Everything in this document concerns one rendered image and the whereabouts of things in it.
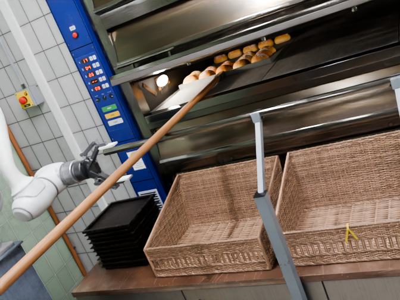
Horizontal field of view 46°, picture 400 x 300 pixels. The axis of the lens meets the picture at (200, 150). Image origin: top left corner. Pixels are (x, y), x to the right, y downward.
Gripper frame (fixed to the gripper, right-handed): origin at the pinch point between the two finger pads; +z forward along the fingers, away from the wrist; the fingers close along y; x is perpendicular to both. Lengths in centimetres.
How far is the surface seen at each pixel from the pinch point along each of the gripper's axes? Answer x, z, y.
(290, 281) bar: -1, 45, 59
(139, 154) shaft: -1.1, 8.0, -0.5
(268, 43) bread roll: -149, 21, -1
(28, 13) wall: -61, -63, -65
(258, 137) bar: -19, 46, 10
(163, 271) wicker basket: -12, -14, 58
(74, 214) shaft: 38.9, 7.8, -0.7
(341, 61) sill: -62, 73, 1
